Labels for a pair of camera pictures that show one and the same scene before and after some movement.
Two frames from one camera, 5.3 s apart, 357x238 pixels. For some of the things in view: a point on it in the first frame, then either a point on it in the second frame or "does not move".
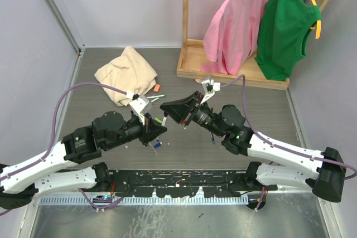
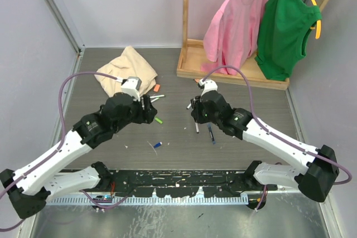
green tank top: x=285 y=18 does not move
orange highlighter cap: x=157 y=87 does not move
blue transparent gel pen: x=213 y=141 does not move
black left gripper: x=150 y=129 -> x=146 y=113
